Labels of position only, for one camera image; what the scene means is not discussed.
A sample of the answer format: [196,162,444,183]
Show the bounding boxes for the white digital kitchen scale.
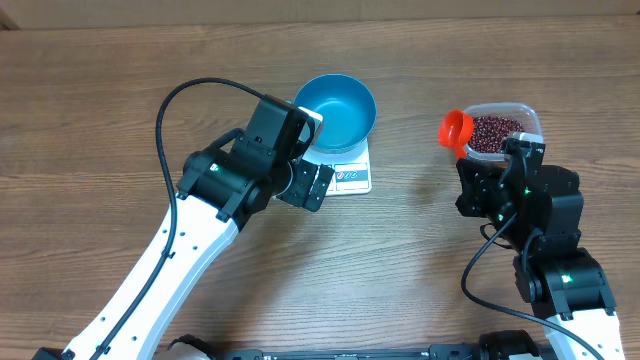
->
[303,140,372,197]

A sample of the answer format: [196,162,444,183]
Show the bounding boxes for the clear plastic bean container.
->
[464,102,544,162]

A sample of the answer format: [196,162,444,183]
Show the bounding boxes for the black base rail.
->
[213,343,556,360]

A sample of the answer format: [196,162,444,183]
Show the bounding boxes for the red adzuki beans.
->
[468,116,524,153]

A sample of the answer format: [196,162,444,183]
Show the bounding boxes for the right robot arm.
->
[456,154,624,359]

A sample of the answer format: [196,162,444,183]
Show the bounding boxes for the red measuring scoop blue handle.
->
[438,109,474,159]

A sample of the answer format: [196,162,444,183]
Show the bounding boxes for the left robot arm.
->
[35,127,334,360]

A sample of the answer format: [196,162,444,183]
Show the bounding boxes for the blue metal bowl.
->
[294,74,378,154]

